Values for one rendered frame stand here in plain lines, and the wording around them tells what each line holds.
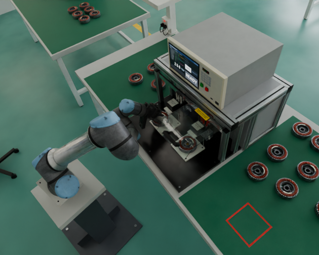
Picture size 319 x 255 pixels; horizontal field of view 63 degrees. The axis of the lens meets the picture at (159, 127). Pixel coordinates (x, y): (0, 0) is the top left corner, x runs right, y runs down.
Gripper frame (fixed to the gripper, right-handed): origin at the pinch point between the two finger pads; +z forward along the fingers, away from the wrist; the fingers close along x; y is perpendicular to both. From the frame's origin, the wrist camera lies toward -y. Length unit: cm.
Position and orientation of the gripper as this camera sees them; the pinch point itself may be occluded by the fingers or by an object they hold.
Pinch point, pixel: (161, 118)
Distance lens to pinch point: 166.8
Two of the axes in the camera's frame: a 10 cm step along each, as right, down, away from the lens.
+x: -5.7, -6.1, 5.5
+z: 6.1, 1.4, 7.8
